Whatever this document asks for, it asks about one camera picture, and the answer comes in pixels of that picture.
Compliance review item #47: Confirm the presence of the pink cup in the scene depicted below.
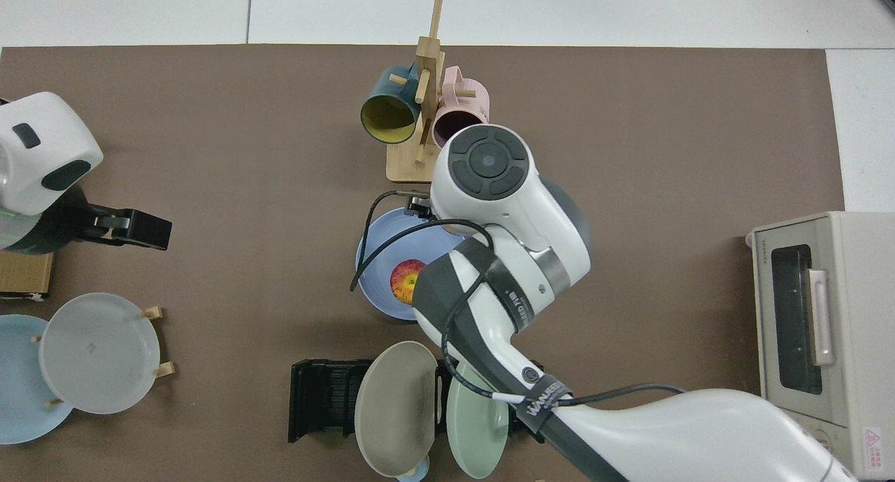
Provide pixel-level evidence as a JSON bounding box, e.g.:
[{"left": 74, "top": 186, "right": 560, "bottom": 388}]
[{"left": 431, "top": 66, "right": 490, "bottom": 149}]

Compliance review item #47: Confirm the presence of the black dish rack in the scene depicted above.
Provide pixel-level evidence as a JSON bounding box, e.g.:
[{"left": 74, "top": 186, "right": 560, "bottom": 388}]
[{"left": 288, "top": 358, "right": 543, "bottom": 444}]

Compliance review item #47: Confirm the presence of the wire basket with wooden floor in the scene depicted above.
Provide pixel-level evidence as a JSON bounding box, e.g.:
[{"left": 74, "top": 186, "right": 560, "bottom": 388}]
[{"left": 0, "top": 250, "right": 55, "bottom": 301}]

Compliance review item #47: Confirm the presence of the wooden cup stand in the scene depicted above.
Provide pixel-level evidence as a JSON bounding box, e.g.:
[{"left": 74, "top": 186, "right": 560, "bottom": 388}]
[{"left": 386, "top": 0, "right": 448, "bottom": 183}]

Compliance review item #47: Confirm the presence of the beige plate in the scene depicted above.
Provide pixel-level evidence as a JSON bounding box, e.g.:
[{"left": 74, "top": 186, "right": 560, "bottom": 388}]
[{"left": 355, "top": 341, "right": 439, "bottom": 478}]

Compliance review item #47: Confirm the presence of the light blue plate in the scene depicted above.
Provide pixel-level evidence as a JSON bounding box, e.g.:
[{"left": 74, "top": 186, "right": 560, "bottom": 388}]
[{"left": 0, "top": 315, "right": 74, "bottom": 445}]

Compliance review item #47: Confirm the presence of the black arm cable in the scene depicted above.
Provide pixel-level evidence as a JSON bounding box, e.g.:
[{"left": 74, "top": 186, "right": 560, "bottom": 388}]
[{"left": 350, "top": 190, "right": 689, "bottom": 407}]

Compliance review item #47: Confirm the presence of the red yellow apple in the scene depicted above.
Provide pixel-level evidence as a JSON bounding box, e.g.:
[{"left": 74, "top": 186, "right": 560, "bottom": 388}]
[{"left": 389, "top": 259, "right": 427, "bottom": 305}]

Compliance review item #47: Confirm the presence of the pale toaster oven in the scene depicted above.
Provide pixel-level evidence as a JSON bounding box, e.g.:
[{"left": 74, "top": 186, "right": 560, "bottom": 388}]
[{"left": 745, "top": 211, "right": 895, "bottom": 480}]

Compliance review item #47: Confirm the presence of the dark blue cup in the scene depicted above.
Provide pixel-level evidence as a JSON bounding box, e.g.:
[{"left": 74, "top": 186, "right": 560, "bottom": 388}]
[{"left": 360, "top": 64, "right": 422, "bottom": 145}]

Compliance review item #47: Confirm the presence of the brown table cloth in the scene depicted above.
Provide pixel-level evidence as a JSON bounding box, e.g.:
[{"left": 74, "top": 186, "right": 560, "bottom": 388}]
[{"left": 0, "top": 45, "right": 845, "bottom": 482}]

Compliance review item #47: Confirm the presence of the wooden plate rack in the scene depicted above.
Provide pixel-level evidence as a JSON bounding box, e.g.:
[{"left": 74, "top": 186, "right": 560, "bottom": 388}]
[{"left": 31, "top": 306, "right": 176, "bottom": 407}]

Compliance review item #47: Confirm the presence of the pale green plate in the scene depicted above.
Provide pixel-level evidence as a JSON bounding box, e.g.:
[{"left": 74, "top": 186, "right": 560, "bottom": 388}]
[{"left": 446, "top": 360, "right": 510, "bottom": 480}]

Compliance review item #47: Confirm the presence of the grey plate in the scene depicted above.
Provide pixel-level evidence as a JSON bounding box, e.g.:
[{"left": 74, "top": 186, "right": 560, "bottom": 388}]
[{"left": 38, "top": 292, "right": 161, "bottom": 415}]

